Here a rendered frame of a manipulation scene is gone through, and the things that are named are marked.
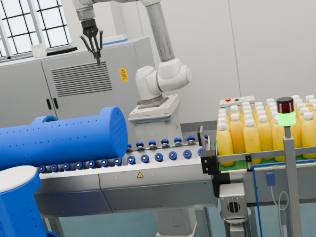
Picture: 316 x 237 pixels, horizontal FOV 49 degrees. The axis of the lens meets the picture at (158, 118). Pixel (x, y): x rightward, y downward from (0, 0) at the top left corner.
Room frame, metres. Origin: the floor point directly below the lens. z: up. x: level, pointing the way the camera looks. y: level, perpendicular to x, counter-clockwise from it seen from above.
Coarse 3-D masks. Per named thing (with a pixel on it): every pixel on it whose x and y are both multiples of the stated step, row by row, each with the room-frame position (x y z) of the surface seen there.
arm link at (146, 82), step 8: (136, 72) 2.44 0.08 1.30; (144, 72) 2.38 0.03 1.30; (152, 72) 2.38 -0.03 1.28; (136, 80) 2.41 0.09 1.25; (144, 80) 2.37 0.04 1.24; (152, 80) 2.35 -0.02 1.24; (144, 88) 2.37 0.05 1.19; (152, 88) 2.35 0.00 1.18; (144, 96) 2.38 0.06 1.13; (152, 96) 2.37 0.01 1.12
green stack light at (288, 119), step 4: (292, 112) 1.24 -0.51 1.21; (280, 116) 1.25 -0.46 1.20; (284, 116) 1.24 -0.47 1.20; (288, 116) 1.24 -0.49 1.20; (292, 116) 1.24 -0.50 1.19; (280, 120) 1.25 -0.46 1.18; (284, 120) 1.24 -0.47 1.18; (288, 120) 1.24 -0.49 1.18; (292, 120) 1.24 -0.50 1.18; (280, 124) 1.26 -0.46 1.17; (284, 124) 1.24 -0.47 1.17; (288, 124) 1.24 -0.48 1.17; (292, 124) 1.24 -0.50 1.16
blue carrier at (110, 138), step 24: (48, 120) 2.00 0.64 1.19; (72, 120) 1.79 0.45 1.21; (96, 120) 1.74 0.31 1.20; (120, 120) 1.87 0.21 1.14; (0, 144) 1.84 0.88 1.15; (24, 144) 1.80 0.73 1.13; (48, 144) 1.76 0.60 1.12; (72, 144) 1.72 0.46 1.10; (96, 144) 1.69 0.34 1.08; (120, 144) 1.78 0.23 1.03; (0, 168) 1.88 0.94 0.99
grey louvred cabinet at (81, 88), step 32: (0, 64) 4.20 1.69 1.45; (32, 64) 3.81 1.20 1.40; (64, 64) 3.68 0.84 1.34; (96, 64) 3.55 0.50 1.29; (128, 64) 3.44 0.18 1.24; (0, 96) 3.99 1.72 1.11; (32, 96) 3.85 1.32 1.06; (64, 96) 3.71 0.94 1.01; (96, 96) 3.59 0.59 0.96; (128, 96) 3.47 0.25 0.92; (128, 128) 3.49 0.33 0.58
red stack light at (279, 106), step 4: (276, 104) 1.27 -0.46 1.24; (280, 104) 1.25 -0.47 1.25; (284, 104) 1.24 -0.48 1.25; (288, 104) 1.24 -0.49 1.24; (292, 104) 1.24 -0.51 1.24; (280, 108) 1.25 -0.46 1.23; (284, 108) 1.24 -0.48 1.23; (288, 108) 1.24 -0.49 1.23; (292, 108) 1.24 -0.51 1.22; (280, 112) 1.25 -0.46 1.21; (284, 112) 1.24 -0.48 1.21; (288, 112) 1.24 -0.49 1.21
